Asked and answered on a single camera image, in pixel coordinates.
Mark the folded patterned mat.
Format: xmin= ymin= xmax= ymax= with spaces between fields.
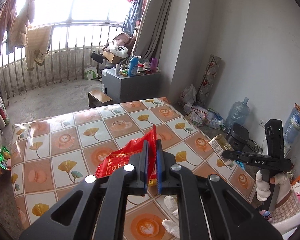
xmin=196 ymin=54 xmax=221 ymax=105

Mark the blue plastic mesh wastebasket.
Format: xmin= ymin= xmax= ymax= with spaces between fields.
xmin=235 ymin=161 xmax=245 ymax=170

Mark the patterned tablecloth table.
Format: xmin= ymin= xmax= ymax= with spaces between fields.
xmin=11 ymin=96 xmax=258 ymax=240

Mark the floor trash pile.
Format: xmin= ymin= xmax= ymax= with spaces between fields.
xmin=183 ymin=103 xmax=227 ymax=131

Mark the black rice cooker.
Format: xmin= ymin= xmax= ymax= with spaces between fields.
xmin=225 ymin=122 xmax=250 ymax=151

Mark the small wooden stool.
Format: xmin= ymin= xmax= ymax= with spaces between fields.
xmin=88 ymin=89 xmax=113 ymax=108

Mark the red plastic bag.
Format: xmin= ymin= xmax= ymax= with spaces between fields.
xmin=95 ymin=125 xmax=157 ymax=186

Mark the beige hanging jacket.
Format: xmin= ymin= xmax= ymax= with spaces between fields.
xmin=10 ymin=0 xmax=35 ymax=49

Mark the small yellow white box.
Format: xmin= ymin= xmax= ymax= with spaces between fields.
xmin=209 ymin=134 xmax=235 ymax=170

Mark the blue detergent bottle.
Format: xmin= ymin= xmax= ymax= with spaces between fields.
xmin=128 ymin=56 xmax=139 ymax=77

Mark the right white gloved hand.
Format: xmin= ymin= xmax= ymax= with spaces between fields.
xmin=256 ymin=170 xmax=292 ymax=204

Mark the white cloth glove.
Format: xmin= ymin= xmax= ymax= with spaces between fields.
xmin=161 ymin=196 xmax=180 ymax=239

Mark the orange box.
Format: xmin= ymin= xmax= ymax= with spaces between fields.
xmin=291 ymin=175 xmax=300 ymax=185

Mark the white plastic bag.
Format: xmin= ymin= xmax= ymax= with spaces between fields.
xmin=179 ymin=84 xmax=196 ymax=105

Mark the purple cup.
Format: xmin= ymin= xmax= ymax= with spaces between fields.
xmin=151 ymin=58 xmax=158 ymax=73

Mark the empty blue water jug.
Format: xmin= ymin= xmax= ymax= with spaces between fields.
xmin=225 ymin=97 xmax=250 ymax=129

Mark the grey cabinet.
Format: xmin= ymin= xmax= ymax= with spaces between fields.
xmin=102 ymin=68 xmax=161 ymax=103

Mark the grey curtain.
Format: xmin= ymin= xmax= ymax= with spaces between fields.
xmin=133 ymin=0 xmax=172 ymax=60

